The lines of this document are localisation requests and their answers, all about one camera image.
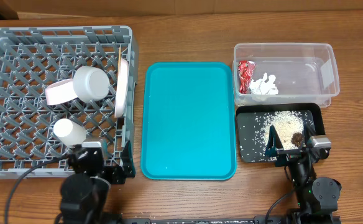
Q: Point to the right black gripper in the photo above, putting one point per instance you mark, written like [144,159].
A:
[292,154]

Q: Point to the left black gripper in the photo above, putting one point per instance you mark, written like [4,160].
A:
[118,177]

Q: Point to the brown food scrap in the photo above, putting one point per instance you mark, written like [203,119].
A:
[298,139]

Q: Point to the white rice pile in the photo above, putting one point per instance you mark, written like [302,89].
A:
[253,131]

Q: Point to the white paper cup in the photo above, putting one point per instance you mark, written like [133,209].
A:
[69,132]

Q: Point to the white tissue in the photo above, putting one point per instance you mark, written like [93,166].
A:
[264,86]

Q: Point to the grey-green bowl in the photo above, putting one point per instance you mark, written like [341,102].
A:
[90,83]

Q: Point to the red snack wrapper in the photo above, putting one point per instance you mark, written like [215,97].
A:
[245,71]

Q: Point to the white round plate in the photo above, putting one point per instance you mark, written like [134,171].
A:
[122,88]

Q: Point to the pink bowl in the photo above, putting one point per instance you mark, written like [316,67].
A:
[60,92]

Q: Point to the wooden chopstick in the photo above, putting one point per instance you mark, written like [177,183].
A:
[119,56]

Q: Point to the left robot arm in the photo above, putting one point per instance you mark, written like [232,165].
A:
[85,192]

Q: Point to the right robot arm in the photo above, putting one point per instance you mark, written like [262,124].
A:
[317,197]

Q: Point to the black food waste tray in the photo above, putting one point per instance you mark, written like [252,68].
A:
[311,107]

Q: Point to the clear plastic waste bin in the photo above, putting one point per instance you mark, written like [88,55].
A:
[305,72]

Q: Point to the grey plastic dishwasher rack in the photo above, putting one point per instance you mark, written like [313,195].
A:
[31,59]

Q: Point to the teal plastic tray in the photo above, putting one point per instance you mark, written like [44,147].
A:
[188,127]

